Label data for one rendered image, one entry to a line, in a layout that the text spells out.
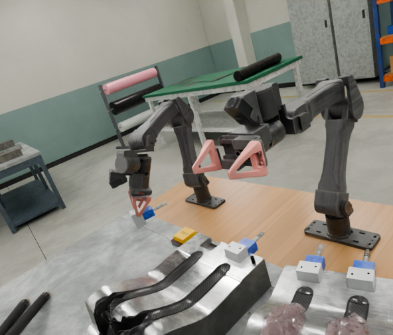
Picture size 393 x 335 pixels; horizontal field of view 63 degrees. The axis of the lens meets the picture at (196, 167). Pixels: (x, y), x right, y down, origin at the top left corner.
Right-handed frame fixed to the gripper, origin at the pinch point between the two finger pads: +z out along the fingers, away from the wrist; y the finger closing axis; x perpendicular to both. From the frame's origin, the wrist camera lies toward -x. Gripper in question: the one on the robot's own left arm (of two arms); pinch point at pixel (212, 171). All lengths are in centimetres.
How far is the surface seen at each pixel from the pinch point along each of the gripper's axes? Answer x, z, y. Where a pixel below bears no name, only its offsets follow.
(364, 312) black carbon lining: 34.9, -10.8, 18.6
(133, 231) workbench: 40, -8, -73
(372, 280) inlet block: 32.0, -16.6, 18.1
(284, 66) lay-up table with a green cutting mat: 40, -318, -206
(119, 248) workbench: 40, 2, -68
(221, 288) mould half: 31.2, 1.7, -8.5
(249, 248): 30.0, -11.8, -10.2
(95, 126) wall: 80, -233, -652
